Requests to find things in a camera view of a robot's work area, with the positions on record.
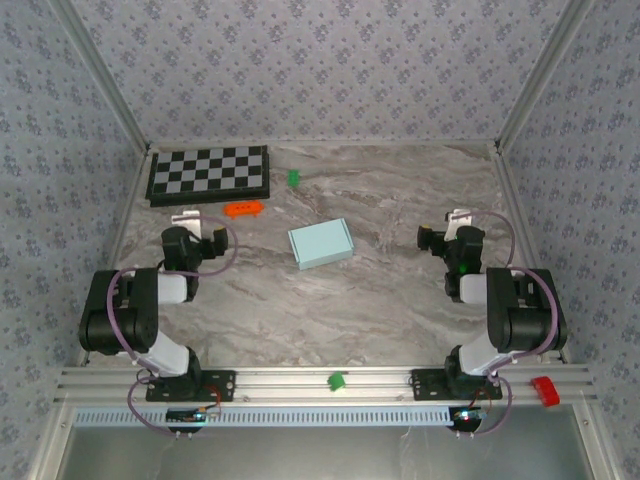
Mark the light blue paper box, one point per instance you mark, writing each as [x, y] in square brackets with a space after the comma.
[321, 244]

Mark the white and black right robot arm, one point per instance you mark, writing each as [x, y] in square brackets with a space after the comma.
[520, 310]

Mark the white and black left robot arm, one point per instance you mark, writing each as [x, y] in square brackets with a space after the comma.
[172, 290]

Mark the orange plastic piece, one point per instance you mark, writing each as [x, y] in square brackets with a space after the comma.
[243, 209]

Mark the black and grey checkerboard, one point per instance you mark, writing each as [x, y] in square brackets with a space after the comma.
[200, 172]

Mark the small green plastic piece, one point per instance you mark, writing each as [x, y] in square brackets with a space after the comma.
[293, 177]

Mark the red plastic clip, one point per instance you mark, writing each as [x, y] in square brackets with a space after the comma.
[546, 391]

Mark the green plastic block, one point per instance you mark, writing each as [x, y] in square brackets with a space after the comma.
[336, 382]

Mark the aluminium table side rail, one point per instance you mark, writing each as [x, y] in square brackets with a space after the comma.
[136, 185]
[511, 200]

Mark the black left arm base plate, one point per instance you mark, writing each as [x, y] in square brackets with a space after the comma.
[222, 385]

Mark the aluminium table rear rail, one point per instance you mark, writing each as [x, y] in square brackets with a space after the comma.
[320, 144]

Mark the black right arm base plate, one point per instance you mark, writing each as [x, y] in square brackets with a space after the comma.
[425, 385]

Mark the aluminium mounting rail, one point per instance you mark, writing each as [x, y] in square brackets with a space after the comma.
[300, 385]

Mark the aluminium frame post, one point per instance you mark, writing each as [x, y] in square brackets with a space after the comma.
[100, 80]
[545, 75]

